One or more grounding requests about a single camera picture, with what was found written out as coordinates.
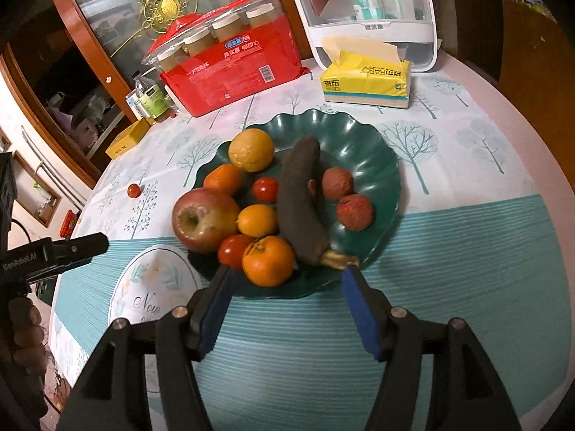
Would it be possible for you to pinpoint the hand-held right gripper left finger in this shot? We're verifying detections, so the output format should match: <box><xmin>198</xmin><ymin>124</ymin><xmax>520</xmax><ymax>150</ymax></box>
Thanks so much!
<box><xmin>56</xmin><ymin>264</ymin><xmax>234</xmax><ymax>431</ymax></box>

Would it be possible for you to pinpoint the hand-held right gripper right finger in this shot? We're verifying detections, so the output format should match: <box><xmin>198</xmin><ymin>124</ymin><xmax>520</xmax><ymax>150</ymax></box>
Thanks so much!
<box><xmin>340</xmin><ymin>266</ymin><xmax>524</xmax><ymax>431</ymax></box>

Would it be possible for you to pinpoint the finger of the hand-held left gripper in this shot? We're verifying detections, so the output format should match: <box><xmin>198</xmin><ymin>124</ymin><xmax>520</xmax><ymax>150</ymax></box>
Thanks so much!
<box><xmin>27</xmin><ymin>233</ymin><xmax>110</xmax><ymax>281</ymax></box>

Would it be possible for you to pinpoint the orange mandarin with stem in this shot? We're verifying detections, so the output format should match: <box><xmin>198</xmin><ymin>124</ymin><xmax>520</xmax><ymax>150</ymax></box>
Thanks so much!
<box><xmin>242</xmin><ymin>236</ymin><xmax>296</xmax><ymax>288</ymax></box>

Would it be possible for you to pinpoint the brown-red lychee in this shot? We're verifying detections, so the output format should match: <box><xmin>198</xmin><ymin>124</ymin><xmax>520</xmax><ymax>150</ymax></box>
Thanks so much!
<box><xmin>322</xmin><ymin>167</ymin><xmax>355</xmax><ymax>201</ymax></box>
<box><xmin>336</xmin><ymin>194</ymin><xmax>375</xmax><ymax>231</ymax></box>

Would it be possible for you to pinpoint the small yellow citrus fruit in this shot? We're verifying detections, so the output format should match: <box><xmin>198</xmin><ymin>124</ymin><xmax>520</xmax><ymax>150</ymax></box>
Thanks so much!
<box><xmin>236</xmin><ymin>204</ymin><xmax>278</xmax><ymax>238</ymax></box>

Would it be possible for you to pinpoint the green leaf-shaped plate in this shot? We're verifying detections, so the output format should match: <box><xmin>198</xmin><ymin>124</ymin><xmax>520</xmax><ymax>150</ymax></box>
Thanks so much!
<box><xmin>188</xmin><ymin>108</ymin><xmax>401</xmax><ymax>299</ymax></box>

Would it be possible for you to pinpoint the large yellow citrus fruit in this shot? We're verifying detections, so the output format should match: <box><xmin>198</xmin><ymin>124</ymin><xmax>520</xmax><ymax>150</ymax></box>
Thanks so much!
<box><xmin>228</xmin><ymin>128</ymin><xmax>275</xmax><ymax>173</ymax></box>

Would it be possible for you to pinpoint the person's left hand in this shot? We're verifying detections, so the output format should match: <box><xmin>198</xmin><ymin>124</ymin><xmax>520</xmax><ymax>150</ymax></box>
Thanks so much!
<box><xmin>6</xmin><ymin>296</ymin><xmax>48</xmax><ymax>378</ymax></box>

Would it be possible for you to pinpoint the red apple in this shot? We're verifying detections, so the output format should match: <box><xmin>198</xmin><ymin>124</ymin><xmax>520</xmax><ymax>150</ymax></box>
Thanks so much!
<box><xmin>172</xmin><ymin>187</ymin><xmax>241</xmax><ymax>253</ymax></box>

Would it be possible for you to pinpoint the yellow cardboard box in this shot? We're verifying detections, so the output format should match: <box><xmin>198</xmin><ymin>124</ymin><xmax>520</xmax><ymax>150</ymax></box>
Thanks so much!
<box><xmin>105</xmin><ymin>118</ymin><xmax>156</xmax><ymax>160</ymax></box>

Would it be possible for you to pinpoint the dark overripe banana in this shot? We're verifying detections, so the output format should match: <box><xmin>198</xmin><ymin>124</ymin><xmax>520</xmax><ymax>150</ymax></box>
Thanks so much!
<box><xmin>275</xmin><ymin>137</ymin><xmax>360</xmax><ymax>271</ymax></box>

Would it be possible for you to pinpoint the wooden glass door cabinet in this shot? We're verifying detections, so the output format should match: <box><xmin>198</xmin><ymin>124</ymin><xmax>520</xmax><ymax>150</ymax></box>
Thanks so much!
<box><xmin>0</xmin><ymin>0</ymin><xmax>293</xmax><ymax>189</ymax></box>

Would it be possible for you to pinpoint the glass bottle with green label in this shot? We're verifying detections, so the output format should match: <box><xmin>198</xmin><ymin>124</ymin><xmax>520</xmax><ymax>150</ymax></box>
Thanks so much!
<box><xmin>131</xmin><ymin>71</ymin><xmax>169</xmax><ymax>122</ymax></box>

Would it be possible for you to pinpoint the red pack of paper cups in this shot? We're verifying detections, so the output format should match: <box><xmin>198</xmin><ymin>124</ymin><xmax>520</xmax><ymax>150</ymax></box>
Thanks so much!
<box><xmin>141</xmin><ymin>0</ymin><xmax>313</xmax><ymax>118</ymax></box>

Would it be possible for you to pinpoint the yellow tissue pack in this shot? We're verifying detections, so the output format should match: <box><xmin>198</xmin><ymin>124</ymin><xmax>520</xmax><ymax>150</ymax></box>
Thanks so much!
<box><xmin>320</xmin><ymin>36</ymin><xmax>411</xmax><ymax>111</ymax></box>

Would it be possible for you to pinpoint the gold metal ornament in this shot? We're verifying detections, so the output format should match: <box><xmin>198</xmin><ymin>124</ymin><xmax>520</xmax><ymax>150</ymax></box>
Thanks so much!
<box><xmin>110</xmin><ymin>0</ymin><xmax>275</xmax><ymax>55</ymax></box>

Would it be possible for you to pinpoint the white storage organiser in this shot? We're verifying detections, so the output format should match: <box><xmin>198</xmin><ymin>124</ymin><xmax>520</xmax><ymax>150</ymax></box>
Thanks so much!
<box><xmin>283</xmin><ymin>0</ymin><xmax>438</xmax><ymax>74</ymax></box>

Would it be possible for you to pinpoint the brown wooden cabinet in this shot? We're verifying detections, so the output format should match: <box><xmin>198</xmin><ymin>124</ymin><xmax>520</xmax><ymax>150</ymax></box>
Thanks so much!
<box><xmin>501</xmin><ymin>0</ymin><xmax>575</xmax><ymax>153</ymax></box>

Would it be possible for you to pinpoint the wooden picture frame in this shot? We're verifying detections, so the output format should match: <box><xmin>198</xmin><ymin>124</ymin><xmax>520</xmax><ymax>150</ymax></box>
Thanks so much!
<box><xmin>11</xmin><ymin>150</ymin><xmax>64</xmax><ymax>227</ymax></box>

